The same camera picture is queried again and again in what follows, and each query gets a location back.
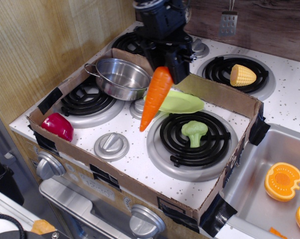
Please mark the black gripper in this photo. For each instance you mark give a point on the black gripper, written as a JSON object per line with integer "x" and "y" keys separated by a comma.
{"x": 163, "y": 39}

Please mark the orange toy carrot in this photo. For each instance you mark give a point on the orange toy carrot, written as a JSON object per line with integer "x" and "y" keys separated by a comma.
{"x": 159, "y": 88}

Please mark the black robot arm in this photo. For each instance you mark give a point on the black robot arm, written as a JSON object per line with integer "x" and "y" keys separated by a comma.
{"x": 154, "y": 3}

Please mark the light green plastic plate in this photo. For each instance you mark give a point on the light green plastic plate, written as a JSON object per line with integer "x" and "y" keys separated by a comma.
{"x": 181, "y": 103}

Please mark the back silver stove knob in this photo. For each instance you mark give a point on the back silver stove knob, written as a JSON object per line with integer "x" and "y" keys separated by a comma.
{"x": 200, "y": 50}

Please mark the silver stove knob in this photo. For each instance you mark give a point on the silver stove knob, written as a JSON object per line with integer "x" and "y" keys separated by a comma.
{"x": 111, "y": 147}
{"x": 136, "y": 108}
{"x": 200, "y": 50}

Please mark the back left black burner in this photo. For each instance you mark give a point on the back left black burner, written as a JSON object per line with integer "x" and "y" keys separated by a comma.
{"x": 128, "y": 42}

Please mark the hanging metal strainer ladle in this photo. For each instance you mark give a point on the hanging metal strainer ladle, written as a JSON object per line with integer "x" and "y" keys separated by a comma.
{"x": 188, "y": 14}

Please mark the stainless steel pot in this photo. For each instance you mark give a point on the stainless steel pot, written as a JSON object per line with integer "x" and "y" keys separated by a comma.
{"x": 120, "y": 79}

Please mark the back right black burner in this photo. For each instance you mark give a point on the back right black burner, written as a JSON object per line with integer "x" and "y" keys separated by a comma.
{"x": 219, "y": 69}

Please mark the middle silver stove knob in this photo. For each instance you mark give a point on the middle silver stove knob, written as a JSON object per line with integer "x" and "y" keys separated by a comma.
{"x": 136, "y": 108}

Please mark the hanging metal slotted spatula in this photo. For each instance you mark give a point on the hanging metal slotted spatula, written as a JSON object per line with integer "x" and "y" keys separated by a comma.
{"x": 228, "y": 21}

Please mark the yellow toy corn cob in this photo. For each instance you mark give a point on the yellow toy corn cob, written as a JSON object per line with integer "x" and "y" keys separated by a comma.
{"x": 241, "y": 76}

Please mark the green toy broccoli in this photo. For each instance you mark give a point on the green toy broccoli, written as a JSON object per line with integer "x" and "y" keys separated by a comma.
{"x": 194, "y": 130}

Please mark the front right black burner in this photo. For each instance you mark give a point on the front right black burner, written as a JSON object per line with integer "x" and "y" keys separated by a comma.
{"x": 213, "y": 145}

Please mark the front silver stove knob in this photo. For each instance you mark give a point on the front silver stove knob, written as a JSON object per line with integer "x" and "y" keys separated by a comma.
{"x": 111, "y": 147}

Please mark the red toy pepper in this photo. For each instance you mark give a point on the red toy pepper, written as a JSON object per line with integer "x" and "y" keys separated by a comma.
{"x": 58, "y": 125}

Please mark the left silver oven knob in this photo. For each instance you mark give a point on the left silver oven knob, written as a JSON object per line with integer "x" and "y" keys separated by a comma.
{"x": 48, "y": 166}

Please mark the silver oven knob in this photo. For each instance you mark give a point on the silver oven knob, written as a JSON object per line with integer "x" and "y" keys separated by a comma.
{"x": 144, "y": 223}
{"x": 48, "y": 166}

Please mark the right silver oven knob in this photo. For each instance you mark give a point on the right silver oven knob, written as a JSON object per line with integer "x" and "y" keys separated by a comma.
{"x": 144, "y": 223}

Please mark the large orange pumpkin half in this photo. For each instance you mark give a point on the large orange pumpkin half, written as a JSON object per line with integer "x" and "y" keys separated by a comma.
{"x": 281, "y": 181}

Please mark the stainless steel sink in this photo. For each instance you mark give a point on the stainless steel sink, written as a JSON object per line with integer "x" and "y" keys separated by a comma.
{"x": 257, "y": 212}

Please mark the orange object bottom left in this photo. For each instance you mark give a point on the orange object bottom left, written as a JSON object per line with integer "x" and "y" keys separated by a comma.
{"x": 41, "y": 227}

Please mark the silver oven door handle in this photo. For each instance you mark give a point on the silver oven door handle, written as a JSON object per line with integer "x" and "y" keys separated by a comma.
{"x": 87, "y": 217}

